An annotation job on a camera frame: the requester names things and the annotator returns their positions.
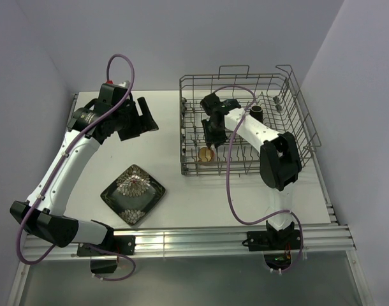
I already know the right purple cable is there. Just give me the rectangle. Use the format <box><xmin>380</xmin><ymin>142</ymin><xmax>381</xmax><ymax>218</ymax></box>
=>
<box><xmin>210</xmin><ymin>85</ymin><xmax>305</xmax><ymax>273</ymax></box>

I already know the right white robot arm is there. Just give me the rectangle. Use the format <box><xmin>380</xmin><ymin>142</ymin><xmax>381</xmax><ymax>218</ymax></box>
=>
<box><xmin>200</xmin><ymin>93</ymin><xmax>302</xmax><ymax>249</ymax></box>

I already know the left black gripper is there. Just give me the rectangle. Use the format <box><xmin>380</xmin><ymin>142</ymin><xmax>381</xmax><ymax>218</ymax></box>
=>
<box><xmin>112</xmin><ymin>97</ymin><xmax>158</xmax><ymax>141</ymax></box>

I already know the grey wire dish rack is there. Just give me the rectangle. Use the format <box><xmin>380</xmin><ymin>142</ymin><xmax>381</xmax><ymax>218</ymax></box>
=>
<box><xmin>179</xmin><ymin>64</ymin><xmax>321</xmax><ymax>176</ymax></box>

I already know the aluminium table edge rail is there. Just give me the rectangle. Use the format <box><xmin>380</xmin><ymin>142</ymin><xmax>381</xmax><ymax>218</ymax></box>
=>
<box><xmin>20</xmin><ymin>224</ymin><xmax>356</xmax><ymax>259</ymax></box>

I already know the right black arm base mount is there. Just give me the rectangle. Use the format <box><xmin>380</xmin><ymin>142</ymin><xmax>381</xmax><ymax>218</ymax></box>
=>
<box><xmin>242</xmin><ymin>221</ymin><xmax>304</xmax><ymax>275</ymax></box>

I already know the black ceramic mug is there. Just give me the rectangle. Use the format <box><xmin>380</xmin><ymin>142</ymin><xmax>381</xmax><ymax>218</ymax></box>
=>
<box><xmin>249</xmin><ymin>105</ymin><xmax>263</xmax><ymax>123</ymax></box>

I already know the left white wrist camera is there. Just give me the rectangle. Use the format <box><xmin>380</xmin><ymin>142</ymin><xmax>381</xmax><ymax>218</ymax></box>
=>
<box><xmin>106</xmin><ymin>80</ymin><xmax>130</xmax><ymax>89</ymax></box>

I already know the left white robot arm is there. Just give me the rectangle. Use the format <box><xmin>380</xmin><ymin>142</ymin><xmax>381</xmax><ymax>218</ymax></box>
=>
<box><xmin>10</xmin><ymin>83</ymin><xmax>158</xmax><ymax>254</ymax></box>

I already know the black floral square plate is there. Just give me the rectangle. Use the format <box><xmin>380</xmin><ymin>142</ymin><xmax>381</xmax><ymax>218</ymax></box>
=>
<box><xmin>100</xmin><ymin>164</ymin><xmax>166</xmax><ymax>226</ymax></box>

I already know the blue patterned bowl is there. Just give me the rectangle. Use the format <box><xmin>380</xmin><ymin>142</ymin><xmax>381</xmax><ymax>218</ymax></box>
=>
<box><xmin>223</xmin><ymin>99</ymin><xmax>241</xmax><ymax>110</ymax></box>

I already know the small orange cup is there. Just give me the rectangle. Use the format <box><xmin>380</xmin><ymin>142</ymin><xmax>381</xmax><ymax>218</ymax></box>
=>
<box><xmin>198</xmin><ymin>147</ymin><xmax>215</xmax><ymax>163</ymax></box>

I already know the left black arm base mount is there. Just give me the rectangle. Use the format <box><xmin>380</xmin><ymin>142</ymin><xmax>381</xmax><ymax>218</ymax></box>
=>
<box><xmin>76</xmin><ymin>235</ymin><xmax>136</xmax><ymax>281</ymax></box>

